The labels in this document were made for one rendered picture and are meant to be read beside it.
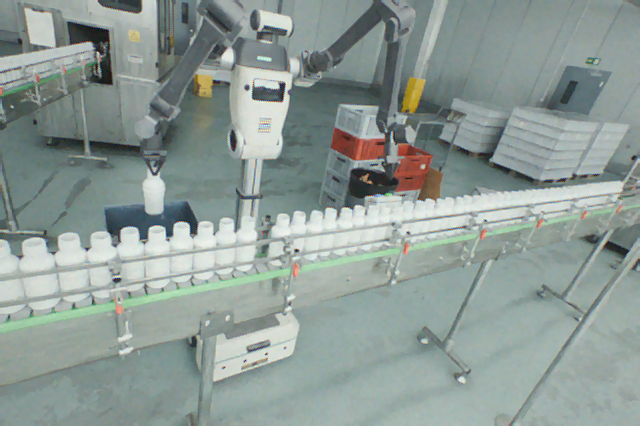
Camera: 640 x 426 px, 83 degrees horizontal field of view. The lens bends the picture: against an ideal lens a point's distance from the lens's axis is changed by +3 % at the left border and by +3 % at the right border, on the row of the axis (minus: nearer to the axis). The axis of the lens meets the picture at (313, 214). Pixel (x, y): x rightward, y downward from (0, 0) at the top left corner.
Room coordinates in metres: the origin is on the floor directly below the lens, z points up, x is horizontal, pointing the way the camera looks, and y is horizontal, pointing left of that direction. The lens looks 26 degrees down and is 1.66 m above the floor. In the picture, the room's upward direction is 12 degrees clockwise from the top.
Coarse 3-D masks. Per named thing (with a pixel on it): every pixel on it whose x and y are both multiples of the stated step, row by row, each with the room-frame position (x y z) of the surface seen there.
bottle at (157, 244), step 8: (152, 232) 0.72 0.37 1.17; (160, 232) 0.72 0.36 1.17; (152, 240) 0.72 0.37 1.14; (160, 240) 0.72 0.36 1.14; (144, 248) 0.72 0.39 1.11; (152, 248) 0.71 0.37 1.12; (160, 248) 0.72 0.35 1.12; (168, 248) 0.73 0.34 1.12; (152, 264) 0.71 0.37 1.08; (160, 264) 0.71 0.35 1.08; (168, 264) 0.73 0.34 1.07; (152, 272) 0.71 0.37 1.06; (160, 272) 0.71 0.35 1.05; (168, 272) 0.73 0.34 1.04; (168, 280) 0.73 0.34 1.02; (152, 288) 0.71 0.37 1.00; (160, 288) 0.72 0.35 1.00
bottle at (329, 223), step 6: (330, 210) 1.06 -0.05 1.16; (330, 216) 1.03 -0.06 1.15; (336, 216) 1.04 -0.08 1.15; (324, 222) 1.03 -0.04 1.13; (330, 222) 1.03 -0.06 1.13; (336, 222) 1.05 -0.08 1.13; (324, 228) 1.02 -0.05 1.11; (330, 228) 1.02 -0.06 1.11; (336, 228) 1.04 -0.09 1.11; (330, 234) 1.02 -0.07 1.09; (324, 240) 1.02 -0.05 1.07; (330, 240) 1.02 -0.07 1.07; (324, 246) 1.02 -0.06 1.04; (330, 246) 1.03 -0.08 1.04; (324, 252) 1.02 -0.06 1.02; (330, 252) 1.03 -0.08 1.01
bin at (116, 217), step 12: (120, 204) 1.17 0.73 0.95; (132, 204) 1.20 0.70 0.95; (144, 204) 1.22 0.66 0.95; (168, 204) 1.27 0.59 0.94; (180, 204) 1.30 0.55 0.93; (108, 216) 1.15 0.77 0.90; (120, 216) 1.17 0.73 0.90; (132, 216) 1.19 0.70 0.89; (144, 216) 1.22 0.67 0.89; (156, 216) 1.24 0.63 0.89; (168, 216) 1.27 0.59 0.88; (180, 216) 1.30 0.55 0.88; (192, 216) 1.23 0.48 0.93; (108, 228) 1.14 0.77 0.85; (120, 228) 1.17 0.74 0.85; (144, 228) 1.22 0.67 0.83; (168, 228) 1.27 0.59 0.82; (192, 228) 1.23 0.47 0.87; (120, 240) 1.17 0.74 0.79
